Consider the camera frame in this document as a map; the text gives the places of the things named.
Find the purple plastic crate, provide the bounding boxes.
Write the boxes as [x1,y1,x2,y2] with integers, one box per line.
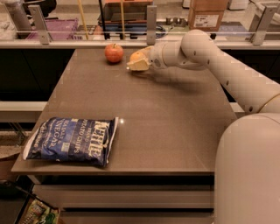
[27,18,78,40]

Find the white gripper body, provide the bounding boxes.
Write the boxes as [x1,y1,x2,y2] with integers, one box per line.
[149,43,166,69]

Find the brown cardboard box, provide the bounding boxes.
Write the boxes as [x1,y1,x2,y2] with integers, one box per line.
[188,0,228,32]

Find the glass railing with metal posts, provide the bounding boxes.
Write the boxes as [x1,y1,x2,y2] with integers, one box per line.
[0,4,280,49]

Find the red apple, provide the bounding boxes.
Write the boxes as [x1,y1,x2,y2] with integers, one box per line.
[104,44,123,63]

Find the snack box on floor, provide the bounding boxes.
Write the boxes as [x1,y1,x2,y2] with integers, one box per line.
[16,198,66,224]

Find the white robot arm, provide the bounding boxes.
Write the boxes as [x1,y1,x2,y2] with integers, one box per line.
[127,30,280,224]

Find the grey cabinet drawers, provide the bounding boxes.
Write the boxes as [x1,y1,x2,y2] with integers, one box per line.
[30,175,214,224]

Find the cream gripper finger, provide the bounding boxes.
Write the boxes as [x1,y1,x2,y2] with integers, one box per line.
[127,59,150,71]
[140,45,153,56]

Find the blue kettle chips bag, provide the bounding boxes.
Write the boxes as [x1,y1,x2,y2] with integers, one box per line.
[23,117,118,167]

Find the orange fruit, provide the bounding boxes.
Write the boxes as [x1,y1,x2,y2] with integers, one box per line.
[129,51,145,61]

